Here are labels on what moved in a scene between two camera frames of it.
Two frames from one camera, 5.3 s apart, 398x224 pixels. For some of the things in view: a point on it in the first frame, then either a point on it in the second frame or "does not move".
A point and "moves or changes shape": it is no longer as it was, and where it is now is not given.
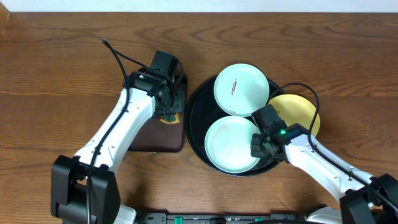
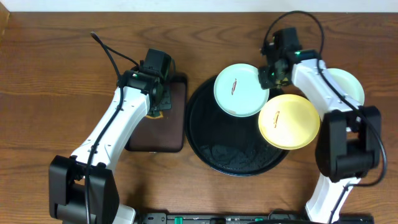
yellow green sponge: x=170 y=119 moves or changes shape
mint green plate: x=227 y=145 to x=349 y=84
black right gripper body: x=259 y=148 to x=269 y=78
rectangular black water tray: x=155 y=135 does not move
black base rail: x=222 y=218 does not move
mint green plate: x=240 y=89 does not move
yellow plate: x=295 y=110 does not move
